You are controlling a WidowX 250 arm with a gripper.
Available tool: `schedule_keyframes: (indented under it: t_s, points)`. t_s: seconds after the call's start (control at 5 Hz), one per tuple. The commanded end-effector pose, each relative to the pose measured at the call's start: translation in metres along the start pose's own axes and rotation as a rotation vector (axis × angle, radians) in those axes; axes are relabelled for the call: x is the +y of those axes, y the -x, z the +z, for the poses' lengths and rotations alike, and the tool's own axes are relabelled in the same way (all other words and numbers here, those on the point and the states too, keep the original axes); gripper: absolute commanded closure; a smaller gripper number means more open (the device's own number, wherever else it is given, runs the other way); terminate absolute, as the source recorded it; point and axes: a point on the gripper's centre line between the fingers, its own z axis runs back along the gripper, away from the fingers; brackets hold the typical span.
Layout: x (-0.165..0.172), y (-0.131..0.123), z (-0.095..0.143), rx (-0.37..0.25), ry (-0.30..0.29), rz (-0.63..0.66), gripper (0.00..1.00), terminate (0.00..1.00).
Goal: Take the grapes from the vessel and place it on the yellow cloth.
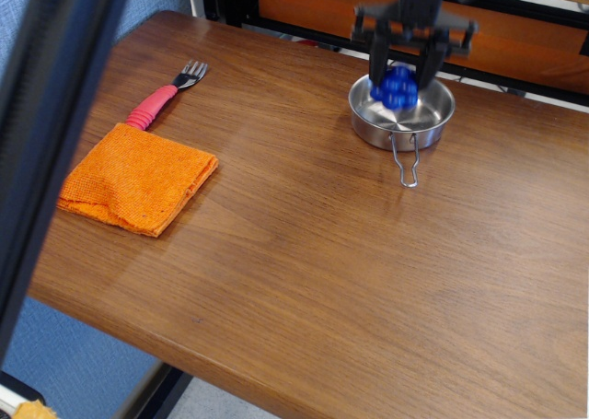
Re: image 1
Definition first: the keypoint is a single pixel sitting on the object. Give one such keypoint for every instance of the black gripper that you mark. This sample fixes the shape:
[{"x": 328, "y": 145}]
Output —
[{"x": 421, "y": 24}]

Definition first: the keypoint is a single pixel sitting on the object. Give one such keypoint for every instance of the blue toy grape bunch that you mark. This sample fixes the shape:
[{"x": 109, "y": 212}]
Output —
[{"x": 398, "y": 90}]

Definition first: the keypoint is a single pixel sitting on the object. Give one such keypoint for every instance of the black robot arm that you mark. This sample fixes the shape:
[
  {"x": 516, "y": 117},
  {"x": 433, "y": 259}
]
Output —
[{"x": 51, "y": 79}]

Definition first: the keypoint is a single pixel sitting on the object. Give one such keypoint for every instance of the folded orange cloth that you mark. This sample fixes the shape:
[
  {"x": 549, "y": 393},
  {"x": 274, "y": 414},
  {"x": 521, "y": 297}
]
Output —
[{"x": 135, "y": 180}]

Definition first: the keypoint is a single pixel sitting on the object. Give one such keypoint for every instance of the orange object at corner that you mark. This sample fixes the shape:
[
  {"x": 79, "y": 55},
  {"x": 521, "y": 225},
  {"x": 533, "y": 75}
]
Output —
[{"x": 34, "y": 410}]

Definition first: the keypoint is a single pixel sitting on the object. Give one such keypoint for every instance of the steel bowl with wire handle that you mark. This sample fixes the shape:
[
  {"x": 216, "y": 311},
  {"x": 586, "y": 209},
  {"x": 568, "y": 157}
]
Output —
[{"x": 404, "y": 133}]

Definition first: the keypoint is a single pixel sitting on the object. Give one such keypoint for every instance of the orange panel with black frame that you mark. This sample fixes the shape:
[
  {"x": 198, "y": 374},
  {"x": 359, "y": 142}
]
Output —
[{"x": 523, "y": 45}]

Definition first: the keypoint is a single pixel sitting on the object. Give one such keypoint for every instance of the fork with red handle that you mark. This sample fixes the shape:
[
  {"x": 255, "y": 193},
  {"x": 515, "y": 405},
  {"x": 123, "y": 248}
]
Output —
[{"x": 142, "y": 116}]

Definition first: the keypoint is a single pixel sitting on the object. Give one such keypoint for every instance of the black table leg frame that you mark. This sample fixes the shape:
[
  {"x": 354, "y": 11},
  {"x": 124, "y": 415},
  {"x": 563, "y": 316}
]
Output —
[{"x": 157, "y": 393}]

